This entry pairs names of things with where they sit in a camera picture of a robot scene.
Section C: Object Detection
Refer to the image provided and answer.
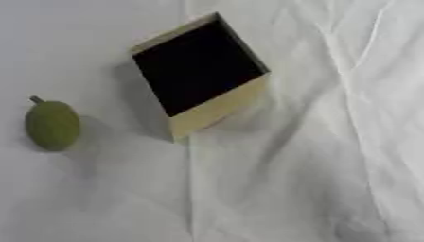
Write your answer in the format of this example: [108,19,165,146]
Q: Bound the tan cardboard box black inside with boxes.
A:
[129,11,272,140]

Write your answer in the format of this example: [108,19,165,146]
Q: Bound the green toy fruit with stem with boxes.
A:
[23,95,83,152]

